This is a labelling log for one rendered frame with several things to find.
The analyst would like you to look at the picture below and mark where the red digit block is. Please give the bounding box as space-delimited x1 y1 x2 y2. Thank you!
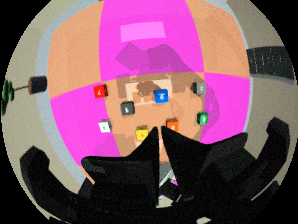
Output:
93 84 109 99

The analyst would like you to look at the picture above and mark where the small orange block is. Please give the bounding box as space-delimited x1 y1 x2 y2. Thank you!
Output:
166 119 178 132

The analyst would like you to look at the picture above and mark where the yellow block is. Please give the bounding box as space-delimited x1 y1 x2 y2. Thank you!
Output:
136 127 148 140

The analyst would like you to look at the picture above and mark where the blue block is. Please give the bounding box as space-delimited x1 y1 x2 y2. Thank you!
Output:
154 89 169 104

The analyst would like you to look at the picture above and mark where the small green block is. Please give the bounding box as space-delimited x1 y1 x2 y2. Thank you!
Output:
197 112 209 124

